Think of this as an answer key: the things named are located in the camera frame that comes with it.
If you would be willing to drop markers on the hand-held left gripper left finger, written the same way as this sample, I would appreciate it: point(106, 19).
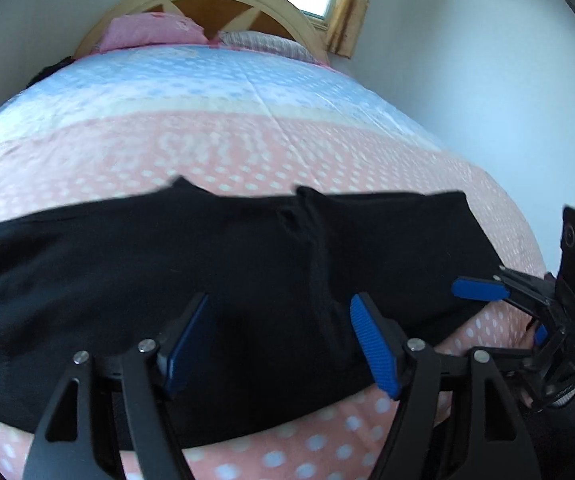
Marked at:
point(187, 342)

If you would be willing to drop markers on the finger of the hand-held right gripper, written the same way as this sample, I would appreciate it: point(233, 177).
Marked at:
point(477, 288)
point(541, 335)

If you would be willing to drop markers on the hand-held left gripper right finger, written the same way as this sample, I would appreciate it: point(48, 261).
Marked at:
point(372, 345)

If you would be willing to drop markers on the black pants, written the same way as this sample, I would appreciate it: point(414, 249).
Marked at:
point(167, 270)

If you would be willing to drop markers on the bed with polka dot sheet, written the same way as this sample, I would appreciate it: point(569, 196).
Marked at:
point(217, 130)

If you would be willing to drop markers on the dark cloth beside bed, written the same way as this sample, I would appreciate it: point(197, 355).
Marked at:
point(50, 70)

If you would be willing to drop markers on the striped grey pillow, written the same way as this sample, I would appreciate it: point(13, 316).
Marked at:
point(267, 44)

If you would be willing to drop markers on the narrow yellow curtain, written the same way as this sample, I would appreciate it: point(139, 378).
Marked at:
point(352, 5)

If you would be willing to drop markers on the pink pillow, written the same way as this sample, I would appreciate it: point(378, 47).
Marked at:
point(152, 30)

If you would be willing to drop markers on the arched wooden headboard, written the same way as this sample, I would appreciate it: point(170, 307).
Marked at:
point(267, 7)

